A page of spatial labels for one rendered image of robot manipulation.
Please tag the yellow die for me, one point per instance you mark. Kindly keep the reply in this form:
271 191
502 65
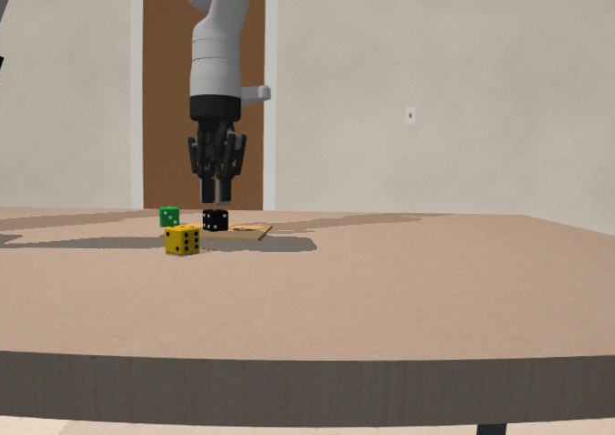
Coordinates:
182 240

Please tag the tan square mat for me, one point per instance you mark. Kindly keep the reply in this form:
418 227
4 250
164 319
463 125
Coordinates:
237 232

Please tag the green die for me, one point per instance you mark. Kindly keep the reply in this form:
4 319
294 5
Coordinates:
169 216

